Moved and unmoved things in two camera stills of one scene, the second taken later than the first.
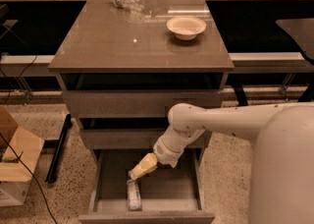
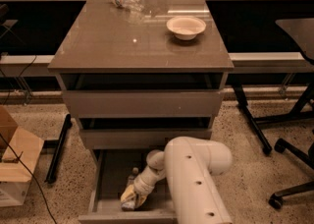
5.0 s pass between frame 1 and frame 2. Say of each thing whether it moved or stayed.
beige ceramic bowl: stayed
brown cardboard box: stayed
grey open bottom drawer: stayed
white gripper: moved
